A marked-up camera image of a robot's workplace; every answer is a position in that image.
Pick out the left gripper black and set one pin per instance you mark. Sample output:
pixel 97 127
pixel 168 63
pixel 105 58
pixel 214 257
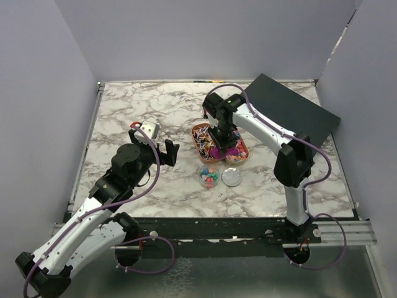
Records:
pixel 169 158

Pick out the purple plastic scoop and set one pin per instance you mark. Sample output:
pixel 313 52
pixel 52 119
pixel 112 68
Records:
pixel 219 154

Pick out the dark teal network switch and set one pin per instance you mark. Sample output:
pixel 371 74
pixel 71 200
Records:
pixel 291 110

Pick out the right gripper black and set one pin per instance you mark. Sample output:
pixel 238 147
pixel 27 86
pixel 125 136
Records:
pixel 223 144

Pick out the orange lollipop tray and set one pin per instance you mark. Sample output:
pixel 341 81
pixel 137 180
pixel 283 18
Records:
pixel 203 143

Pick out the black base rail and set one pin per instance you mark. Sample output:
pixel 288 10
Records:
pixel 210 238

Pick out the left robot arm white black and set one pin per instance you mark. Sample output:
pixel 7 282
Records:
pixel 97 225

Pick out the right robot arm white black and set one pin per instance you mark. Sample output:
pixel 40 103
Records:
pixel 294 158

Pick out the clear round jar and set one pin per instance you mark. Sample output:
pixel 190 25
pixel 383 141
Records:
pixel 208 176

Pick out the beige star candy tray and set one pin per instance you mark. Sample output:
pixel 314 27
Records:
pixel 239 154

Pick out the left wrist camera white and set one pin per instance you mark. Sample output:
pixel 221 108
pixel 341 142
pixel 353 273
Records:
pixel 150 129

